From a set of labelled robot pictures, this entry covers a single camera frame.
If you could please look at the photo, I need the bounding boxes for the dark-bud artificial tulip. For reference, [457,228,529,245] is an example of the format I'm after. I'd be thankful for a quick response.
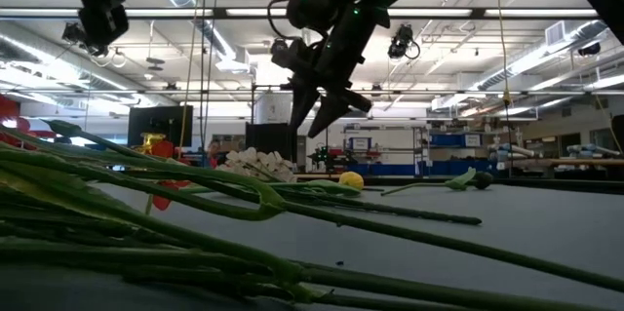
[379,167,494,197]

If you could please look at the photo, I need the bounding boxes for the wooden workbench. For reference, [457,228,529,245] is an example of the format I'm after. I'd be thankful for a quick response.
[528,157,624,167]

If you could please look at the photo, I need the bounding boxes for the white cylinder tank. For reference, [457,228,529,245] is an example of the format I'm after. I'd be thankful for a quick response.
[255,94,293,125]

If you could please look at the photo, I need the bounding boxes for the white artificial flower bunch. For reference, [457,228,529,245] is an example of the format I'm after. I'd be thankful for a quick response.
[216,147,298,184]

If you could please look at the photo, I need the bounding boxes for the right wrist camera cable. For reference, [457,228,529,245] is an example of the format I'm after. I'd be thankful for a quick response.
[266,0,296,42]

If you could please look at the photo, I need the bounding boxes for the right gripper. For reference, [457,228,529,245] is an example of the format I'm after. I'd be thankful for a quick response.
[289,2,392,139]

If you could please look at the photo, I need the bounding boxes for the black monitor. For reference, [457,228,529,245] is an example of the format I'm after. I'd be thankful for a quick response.
[127,104,195,148]

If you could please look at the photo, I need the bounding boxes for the row of blue bins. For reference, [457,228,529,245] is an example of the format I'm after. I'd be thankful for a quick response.
[348,162,498,177]

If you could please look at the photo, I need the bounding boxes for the small robot with green lights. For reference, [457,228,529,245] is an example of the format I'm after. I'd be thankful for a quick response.
[309,144,345,172]

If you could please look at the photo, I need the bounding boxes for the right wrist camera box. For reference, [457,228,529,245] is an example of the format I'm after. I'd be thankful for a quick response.
[270,37,319,78]

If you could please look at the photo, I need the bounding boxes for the black metal frame rig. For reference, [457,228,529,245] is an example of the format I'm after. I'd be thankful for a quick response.
[251,82,330,175]

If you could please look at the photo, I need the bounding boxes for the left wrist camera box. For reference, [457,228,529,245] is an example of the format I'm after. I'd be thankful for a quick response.
[77,2,131,57]

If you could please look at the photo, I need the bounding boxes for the thin hanging cable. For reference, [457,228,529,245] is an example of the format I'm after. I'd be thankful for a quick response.
[199,0,208,125]
[203,0,221,136]

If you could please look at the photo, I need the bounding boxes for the black ceiling camera with cable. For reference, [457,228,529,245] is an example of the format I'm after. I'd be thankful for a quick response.
[387,22,421,61]

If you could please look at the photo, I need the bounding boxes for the yellow artificial tulip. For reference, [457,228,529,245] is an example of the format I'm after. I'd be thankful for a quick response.
[184,170,366,199]

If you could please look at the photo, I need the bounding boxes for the person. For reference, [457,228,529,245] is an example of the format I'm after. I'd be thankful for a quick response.
[204,138,225,170]

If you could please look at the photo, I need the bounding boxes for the black ceiling projector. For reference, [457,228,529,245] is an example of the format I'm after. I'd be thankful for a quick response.
[60,21,88,48]

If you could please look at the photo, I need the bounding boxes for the black ceiling dome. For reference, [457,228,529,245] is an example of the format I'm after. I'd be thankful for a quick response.
[577,41,603,58]

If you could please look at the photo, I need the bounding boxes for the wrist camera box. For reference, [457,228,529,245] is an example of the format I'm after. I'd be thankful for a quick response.
[270,37,319,78]
[77,2,131,57]

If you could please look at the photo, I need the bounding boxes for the blue shelf bins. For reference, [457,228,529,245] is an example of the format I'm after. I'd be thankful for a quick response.
[431,134,483,148]

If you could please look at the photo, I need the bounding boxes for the black cabinet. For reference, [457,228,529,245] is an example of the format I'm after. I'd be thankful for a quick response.
[245,122,299,162]

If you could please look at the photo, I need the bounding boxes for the pile of green flower stems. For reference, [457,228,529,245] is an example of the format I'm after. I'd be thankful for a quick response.
[0,94,624,311]

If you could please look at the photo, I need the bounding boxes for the overhead LED light bar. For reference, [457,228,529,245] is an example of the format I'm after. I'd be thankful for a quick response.
[0,6,601,21]

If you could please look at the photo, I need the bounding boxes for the white air vent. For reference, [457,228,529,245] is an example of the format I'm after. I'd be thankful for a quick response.
[544,20,566,48]

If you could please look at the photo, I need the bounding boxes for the yellow faceted vase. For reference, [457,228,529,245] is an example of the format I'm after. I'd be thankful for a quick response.
[137,131,170,155]

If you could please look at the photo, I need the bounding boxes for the black table frame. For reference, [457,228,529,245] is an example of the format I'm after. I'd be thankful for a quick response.
[292,174,624,195]

